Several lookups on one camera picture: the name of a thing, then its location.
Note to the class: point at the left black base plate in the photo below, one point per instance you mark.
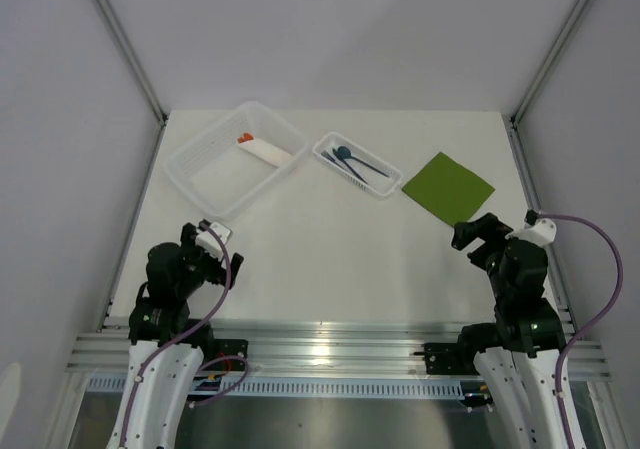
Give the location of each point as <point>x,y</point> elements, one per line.
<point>227,351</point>

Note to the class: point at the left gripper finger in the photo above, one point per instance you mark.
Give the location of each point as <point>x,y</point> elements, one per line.
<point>233,268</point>
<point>188,235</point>

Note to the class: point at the orange utensil in roll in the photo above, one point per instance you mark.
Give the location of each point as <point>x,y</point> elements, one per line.
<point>245,138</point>

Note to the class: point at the small white plastic tray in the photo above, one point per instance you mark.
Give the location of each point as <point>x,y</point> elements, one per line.
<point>378,186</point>

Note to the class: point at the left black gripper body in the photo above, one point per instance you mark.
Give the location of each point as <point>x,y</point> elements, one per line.
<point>211,269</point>

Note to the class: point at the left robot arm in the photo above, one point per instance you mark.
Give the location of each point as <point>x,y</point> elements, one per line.
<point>168,348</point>

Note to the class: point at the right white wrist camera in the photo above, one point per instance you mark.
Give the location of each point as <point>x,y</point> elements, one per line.
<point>539,230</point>

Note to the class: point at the white slotted cable duct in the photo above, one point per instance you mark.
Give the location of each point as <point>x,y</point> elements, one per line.
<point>409,389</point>

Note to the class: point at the green paper napkin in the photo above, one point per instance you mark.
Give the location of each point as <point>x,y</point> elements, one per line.
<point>448,190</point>

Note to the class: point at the aluminium front rail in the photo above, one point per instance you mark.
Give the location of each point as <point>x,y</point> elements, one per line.
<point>319,349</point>

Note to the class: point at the large white plastic basket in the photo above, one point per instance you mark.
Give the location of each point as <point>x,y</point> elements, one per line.
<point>221,179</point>

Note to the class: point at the blue plastic fork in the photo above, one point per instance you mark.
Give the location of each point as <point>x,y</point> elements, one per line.
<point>343,165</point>

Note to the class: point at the aluminium frame post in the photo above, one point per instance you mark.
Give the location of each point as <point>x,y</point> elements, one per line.
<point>569,28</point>
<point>122,43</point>

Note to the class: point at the blue plastic spoon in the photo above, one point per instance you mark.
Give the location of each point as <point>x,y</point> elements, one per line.
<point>345,153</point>

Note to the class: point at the right aluminium frame post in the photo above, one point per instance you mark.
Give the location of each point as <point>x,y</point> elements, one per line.
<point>569,28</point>

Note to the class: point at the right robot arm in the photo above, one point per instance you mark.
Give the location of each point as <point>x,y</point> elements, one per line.
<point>521,354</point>

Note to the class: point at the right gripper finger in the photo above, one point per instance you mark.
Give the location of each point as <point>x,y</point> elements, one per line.
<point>464,234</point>
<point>491,226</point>

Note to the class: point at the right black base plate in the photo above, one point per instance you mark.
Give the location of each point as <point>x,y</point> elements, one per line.
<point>445,359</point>

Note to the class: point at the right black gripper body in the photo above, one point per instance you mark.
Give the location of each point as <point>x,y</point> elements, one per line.
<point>492,248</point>

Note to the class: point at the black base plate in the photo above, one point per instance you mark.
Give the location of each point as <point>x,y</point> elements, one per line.
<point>227,351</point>
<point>445,359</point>

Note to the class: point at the left aluminium frame post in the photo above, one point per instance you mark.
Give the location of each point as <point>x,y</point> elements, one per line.
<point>122,43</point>

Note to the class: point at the blue plastic knife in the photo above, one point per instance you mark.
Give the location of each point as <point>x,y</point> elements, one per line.
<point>347,165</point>

